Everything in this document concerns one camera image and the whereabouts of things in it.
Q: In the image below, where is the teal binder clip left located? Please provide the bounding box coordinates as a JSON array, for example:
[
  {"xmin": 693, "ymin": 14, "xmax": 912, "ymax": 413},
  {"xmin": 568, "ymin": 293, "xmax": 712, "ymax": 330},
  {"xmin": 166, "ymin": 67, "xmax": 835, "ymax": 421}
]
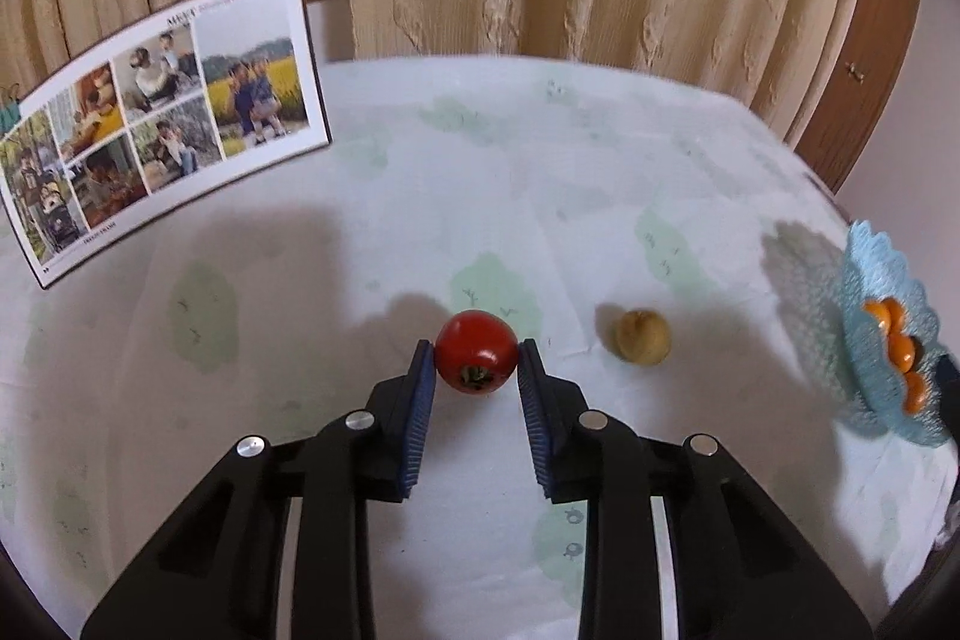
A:
[{"xmin": 0, "ymin": 83, "xmax": 21, "ymax": 136}]

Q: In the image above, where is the photo collage board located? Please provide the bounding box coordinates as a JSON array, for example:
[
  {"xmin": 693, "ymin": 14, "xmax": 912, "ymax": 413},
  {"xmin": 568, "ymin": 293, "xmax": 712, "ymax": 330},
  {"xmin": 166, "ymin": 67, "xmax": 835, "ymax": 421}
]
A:
[{"xmin": 2, "ymin": 0, "xmax": 332, "ymax": 287}]

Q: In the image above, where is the tan longan fruit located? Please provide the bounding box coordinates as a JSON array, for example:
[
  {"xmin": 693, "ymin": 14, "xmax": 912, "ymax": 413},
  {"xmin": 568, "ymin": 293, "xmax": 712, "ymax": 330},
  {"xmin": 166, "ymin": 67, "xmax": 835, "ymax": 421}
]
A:
[{"xmin": 613, "ymin": 310, "xmax": 672, "ymax": 365}]

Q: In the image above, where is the orange fruit right basket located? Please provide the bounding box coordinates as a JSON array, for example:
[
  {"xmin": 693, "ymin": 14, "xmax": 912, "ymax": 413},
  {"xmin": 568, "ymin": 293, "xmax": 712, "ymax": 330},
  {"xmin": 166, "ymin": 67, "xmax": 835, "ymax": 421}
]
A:
[{"xmin": 903, "ymin": 370, "xmax": 929, "ymax": 416}]

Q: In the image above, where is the orange kumquat top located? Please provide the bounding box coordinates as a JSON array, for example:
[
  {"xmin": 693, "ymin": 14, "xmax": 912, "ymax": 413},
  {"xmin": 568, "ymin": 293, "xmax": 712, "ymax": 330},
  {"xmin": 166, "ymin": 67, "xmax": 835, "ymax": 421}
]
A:
[{"xmin": 862, "ymin": 298, "xmax": 907, "ymax": 335}]

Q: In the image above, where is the brown wooden door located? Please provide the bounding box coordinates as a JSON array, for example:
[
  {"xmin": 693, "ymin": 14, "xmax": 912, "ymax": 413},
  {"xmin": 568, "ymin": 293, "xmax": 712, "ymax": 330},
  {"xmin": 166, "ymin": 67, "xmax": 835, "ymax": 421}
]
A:
[{"xmin": 796, "ymin": 0, "xmax": 921, "ymax": 195}]

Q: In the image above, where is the orange kumquat middle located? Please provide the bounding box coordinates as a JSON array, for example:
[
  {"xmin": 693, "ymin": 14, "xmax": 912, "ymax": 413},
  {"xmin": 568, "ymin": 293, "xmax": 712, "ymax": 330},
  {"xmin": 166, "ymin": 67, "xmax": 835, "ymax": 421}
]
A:
[{"xmin": 887, "ymin": 331, "xmax": 916, "ymax": 375}]

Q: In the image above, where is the red tomato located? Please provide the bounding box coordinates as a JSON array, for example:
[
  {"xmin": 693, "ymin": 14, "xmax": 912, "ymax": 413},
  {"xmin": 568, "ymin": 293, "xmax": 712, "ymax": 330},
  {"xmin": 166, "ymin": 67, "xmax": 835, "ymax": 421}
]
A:
[{"xmin": 434, "ymin": 310, "xmax": 519, "ymax": 395}]

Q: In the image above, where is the white green patterned tablecloth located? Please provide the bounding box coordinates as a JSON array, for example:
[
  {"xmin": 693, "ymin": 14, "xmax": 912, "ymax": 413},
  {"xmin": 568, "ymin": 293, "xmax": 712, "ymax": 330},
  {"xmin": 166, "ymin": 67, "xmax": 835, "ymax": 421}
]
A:
[{"xmin": 2, "ymin": 58, "xmax": 957, "ymax": 633}]

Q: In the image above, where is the light blue plastic basket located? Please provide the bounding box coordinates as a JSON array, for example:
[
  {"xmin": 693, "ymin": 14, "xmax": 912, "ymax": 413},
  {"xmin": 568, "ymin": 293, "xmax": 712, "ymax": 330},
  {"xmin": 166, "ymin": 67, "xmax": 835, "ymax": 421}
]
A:
[{"xmin": 839, "ymin": 221, "xmax": 949, "ymax": 448}]

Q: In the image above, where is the orange kumquat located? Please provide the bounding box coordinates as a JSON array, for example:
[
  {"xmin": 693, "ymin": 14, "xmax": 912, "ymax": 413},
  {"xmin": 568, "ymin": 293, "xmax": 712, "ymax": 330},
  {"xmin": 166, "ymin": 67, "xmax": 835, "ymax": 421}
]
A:
[
  {"xmin": 887, "ymin": 331, "xmax": 916, "ymax": 375},
  {"xmin": 862, "ymin": 298, "xmax": 907, "ymax": 335}
]

